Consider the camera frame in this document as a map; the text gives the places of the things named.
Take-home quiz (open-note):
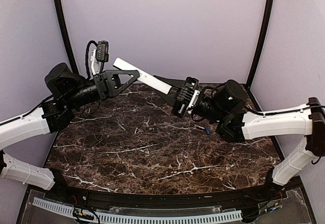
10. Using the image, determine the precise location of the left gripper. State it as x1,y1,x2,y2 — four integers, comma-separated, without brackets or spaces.
63,67,140,108

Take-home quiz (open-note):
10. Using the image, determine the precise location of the white remote control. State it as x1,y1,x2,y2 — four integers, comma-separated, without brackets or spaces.
113,57,172,94

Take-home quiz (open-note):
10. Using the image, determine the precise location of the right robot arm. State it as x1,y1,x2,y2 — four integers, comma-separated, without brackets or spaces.
155,76,324,201

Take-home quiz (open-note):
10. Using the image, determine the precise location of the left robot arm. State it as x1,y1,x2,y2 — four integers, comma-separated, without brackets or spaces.
1,63,140,202

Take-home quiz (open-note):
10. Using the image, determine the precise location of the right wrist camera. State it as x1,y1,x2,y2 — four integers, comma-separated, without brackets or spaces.
186,77,201,114

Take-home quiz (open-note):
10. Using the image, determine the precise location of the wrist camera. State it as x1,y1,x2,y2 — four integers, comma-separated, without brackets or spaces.
186,77,201,114
86,40,110,75

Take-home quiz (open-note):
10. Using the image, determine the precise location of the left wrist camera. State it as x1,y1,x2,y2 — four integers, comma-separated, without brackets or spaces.
86,40,110,75

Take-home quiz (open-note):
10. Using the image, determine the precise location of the black front rail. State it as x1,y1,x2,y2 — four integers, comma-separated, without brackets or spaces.
23,176,309,210

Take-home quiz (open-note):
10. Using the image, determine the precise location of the left black frame post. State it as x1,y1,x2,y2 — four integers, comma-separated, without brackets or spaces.
54,0,79,74

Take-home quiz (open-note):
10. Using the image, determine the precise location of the black frame post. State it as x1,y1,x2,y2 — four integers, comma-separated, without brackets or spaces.
245,0,273,89
54,0,79,74

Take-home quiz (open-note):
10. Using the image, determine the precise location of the white slotted cable duct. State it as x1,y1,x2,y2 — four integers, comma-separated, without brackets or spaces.
32,197,242,223

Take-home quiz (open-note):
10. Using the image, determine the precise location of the right black frame post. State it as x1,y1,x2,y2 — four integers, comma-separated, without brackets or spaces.
245,0,273,89

